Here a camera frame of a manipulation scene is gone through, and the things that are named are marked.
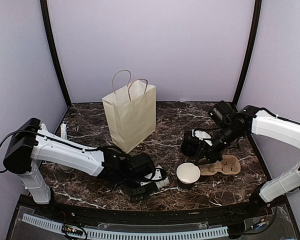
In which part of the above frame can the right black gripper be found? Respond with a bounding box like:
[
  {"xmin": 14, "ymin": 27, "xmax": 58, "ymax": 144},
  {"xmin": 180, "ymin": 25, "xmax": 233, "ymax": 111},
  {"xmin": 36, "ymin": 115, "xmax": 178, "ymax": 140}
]
[{"xmin": 194, "ymin": 122, "xmax": 243, "ymax": 166}]

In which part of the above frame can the stack of black coffee lids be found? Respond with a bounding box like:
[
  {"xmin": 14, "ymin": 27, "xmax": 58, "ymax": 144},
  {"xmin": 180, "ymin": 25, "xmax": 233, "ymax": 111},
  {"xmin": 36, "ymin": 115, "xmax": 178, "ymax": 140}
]
[{"xmin": 180, "ymin": 138, "xmax": 199, "ymax": 157}]

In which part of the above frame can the single black paper coffee cup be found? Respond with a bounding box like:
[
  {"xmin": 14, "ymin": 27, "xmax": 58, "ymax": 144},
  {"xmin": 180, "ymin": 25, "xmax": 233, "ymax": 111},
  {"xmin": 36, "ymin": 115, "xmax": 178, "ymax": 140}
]
[{"xmin": 176, "ymin": 162, "xmax": 201, "ymax": 190}]

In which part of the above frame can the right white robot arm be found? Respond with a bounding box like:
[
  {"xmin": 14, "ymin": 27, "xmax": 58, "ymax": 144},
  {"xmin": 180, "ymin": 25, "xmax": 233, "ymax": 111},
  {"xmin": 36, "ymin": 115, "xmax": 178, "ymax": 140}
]
[{"xmin": 191, "ymin": 101, "xmax": 300, "ymax": 217}]

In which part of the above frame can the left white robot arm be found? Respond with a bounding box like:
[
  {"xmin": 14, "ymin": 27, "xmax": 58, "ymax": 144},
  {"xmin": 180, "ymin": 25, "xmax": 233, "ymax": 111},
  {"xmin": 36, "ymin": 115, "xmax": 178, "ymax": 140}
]
[{"xmin": 0, "ymin": 118, "xmax": 170, "ymax": 218}]

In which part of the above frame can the brown pulp cup carrier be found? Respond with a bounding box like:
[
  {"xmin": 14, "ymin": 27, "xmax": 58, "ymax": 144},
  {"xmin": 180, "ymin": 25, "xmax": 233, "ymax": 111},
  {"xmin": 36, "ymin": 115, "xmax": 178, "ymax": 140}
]
[{"xmin": 198, "ymin": 155, "xmax": 241, "ymax": 176}]

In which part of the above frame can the white cup holding straws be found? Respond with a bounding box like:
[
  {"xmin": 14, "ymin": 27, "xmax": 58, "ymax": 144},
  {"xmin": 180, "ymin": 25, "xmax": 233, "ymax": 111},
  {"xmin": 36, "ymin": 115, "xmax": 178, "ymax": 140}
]
[{"xmin": 59, "ymin": 164, "xmax": 74, "ymax": 174}]

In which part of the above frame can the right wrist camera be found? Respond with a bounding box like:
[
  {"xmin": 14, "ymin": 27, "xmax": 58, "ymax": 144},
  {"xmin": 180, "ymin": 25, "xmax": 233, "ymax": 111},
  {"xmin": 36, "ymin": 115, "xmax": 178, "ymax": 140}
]
[{"xmin": 183, "ymin": 129, "xmax": 213, "ymax": 146}]

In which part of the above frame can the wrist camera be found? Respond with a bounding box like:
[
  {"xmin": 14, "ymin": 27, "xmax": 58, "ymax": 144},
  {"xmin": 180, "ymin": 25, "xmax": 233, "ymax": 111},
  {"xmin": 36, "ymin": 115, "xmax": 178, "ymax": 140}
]
[
  {"xmin": 140, "ymin": 167, "xmax": 167, "ymax": 186},
  {"xmin": 183, "ymin": 129, "xmax": 213, "ymax": 146}
]

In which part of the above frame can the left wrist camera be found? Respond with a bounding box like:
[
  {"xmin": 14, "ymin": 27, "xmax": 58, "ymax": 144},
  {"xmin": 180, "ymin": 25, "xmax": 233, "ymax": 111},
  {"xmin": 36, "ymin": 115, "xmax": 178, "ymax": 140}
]
[{"xmin": 140, "ymin": 167, "xmax": 167, "ymax": 186}]

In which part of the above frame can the cream paper bag with handles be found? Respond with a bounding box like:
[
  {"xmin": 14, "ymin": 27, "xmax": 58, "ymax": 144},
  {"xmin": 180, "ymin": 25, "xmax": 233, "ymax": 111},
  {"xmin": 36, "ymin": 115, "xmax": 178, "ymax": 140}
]
[{"xmin": 102, "ymin": 78, "xmax": 157, "ymax": 153}]

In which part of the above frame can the grey slotted cable duct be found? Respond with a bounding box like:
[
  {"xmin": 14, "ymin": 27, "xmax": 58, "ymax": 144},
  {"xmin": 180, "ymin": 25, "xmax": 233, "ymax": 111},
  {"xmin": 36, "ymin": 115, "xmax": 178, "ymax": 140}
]
[{"xmin": 21, "ymin": 213, "xmax": 229, "ymax": 240}]

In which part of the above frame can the black front frame rail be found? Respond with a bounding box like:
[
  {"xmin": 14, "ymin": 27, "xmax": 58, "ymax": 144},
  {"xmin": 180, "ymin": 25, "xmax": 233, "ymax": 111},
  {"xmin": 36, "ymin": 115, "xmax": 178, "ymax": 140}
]
[{"xmin": 14, "ymin": 192, "xmax": 286, "ymax": 226}]

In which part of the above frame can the right black corner post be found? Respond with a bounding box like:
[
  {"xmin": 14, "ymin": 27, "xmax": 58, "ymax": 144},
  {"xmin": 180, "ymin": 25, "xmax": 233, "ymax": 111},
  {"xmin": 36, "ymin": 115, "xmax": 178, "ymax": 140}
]
[{"xmin": 231, "ymin": 0, "xmax": 262, "ymax": 109}]

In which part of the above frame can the black corner post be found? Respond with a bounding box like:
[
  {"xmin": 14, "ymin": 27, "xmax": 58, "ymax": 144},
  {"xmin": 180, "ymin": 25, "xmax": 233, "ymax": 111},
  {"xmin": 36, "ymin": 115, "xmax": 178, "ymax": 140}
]
[
  {"xmin": 39, "ymin": 0, "xmax": 72, "ymax": 108},
  {"xmin": 231, "ymin": 0, "xmax": 262, "ymax": 109}
]

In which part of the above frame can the left black corner post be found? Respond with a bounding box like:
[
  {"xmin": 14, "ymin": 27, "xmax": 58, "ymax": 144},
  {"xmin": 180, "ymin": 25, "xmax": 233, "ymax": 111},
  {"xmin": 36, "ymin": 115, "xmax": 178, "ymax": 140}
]
[{"xmin": 39, "ymin": 0, "xmax": 72, "ymax": 108}]

